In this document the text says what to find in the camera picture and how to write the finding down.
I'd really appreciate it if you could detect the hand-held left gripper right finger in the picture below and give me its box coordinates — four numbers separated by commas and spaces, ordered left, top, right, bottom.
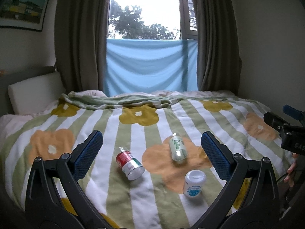
191, 131, 280, 229

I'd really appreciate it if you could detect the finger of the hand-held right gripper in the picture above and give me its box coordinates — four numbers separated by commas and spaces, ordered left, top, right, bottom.
263, 112, 291, 134
283, 105, 305, 121

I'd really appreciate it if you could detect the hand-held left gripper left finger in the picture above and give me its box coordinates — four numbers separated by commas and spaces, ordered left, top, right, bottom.
25, 130, 112, 229

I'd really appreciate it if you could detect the white jar blue label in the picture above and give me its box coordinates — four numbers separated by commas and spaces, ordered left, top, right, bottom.
183, 170, 207, 198

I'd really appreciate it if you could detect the person's right hand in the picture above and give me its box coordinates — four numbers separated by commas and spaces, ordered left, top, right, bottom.
283, 153, 300, 188

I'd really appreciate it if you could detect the clear green label bottle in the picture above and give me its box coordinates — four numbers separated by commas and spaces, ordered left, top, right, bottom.
169, 133, 188, 162

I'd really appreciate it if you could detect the red and silver can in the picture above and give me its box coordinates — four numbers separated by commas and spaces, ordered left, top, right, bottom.
116, 147, 146, 181

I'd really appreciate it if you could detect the striped flower blanket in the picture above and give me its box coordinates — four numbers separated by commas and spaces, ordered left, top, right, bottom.
0, 93, 296, 229

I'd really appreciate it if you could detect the white pillow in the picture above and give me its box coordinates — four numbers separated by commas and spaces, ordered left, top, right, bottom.
8, 73, 66, 114

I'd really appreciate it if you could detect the brown curtain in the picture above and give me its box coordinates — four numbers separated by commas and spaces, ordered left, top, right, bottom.
54, 0, 113, 94
188, 0, 243, 93

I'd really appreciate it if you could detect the light blue cloth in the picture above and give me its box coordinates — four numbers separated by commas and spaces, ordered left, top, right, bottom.
104, 38, 199, 97

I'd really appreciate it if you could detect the open window frame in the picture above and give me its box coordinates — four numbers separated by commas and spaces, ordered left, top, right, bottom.
177, 0, 199, 40

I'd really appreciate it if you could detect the framed wall picture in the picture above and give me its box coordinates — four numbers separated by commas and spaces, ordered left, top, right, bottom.
0, 0, 52, 32

